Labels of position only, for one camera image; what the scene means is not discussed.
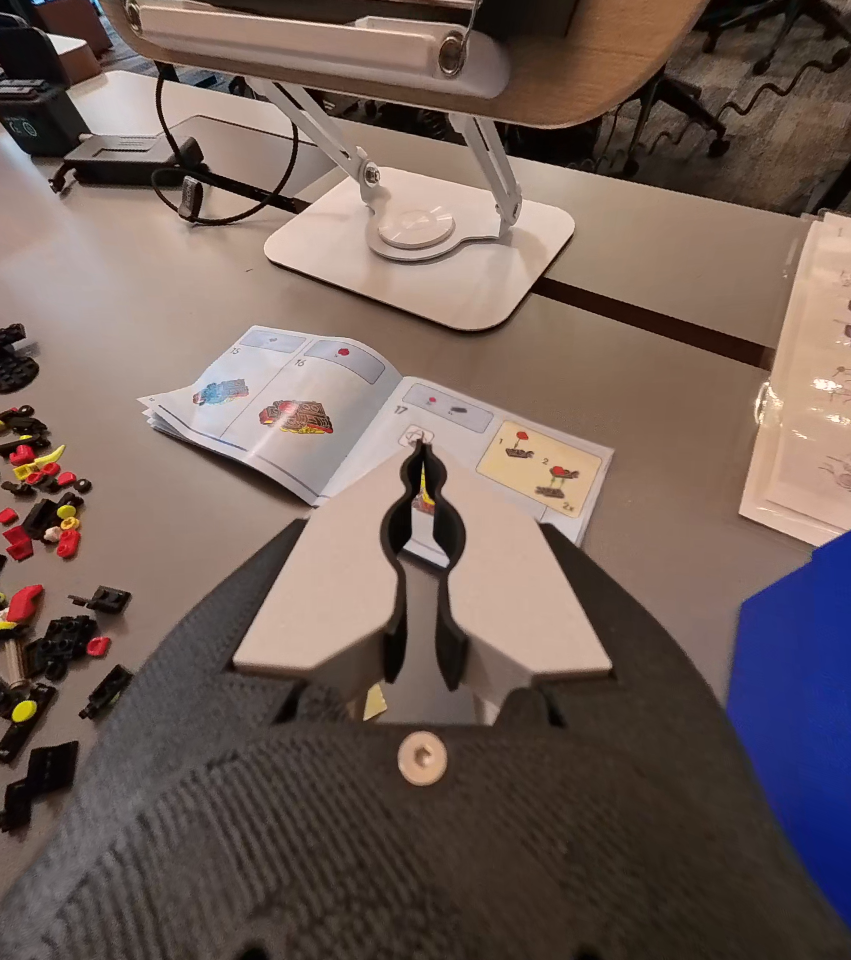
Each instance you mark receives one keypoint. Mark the laminated instruction sheet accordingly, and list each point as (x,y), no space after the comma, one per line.
(830,420)

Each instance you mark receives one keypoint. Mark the lego instruction booklet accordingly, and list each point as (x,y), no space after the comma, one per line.
(283,420)

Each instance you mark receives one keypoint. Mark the blue plastic bin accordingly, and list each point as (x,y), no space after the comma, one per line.
(823,712)

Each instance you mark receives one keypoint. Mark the black power adapter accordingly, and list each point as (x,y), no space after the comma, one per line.
(118,154)

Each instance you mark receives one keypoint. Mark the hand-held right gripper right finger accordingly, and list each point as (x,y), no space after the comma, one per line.
(523,600)

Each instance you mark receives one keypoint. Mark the pile of lego pieces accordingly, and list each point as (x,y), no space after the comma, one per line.
(24,604)

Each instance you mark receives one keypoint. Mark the black office chair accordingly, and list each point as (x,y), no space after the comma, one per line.
(699,120)

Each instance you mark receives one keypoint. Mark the white stand with wooden tray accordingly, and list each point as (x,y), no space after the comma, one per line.
(425,285)

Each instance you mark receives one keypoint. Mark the black battery charger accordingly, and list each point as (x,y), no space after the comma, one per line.
(35,127)

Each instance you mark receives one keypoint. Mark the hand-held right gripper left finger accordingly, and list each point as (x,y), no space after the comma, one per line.
(320,600)

